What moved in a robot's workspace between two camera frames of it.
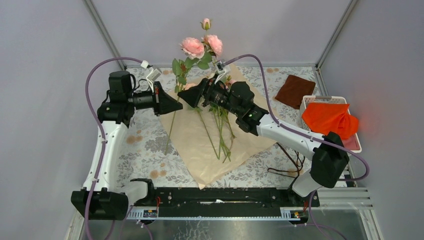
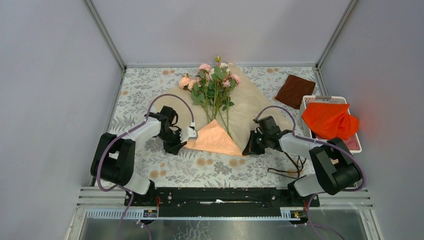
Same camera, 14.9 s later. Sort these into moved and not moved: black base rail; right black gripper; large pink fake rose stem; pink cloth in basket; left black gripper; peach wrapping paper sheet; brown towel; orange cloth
Moved: right black gripper; large pink fake rose stem; left black gripper; peach wrapping paper sheet
Not moved: pink cloth in basket; black base rail; brown towel; orange cloth
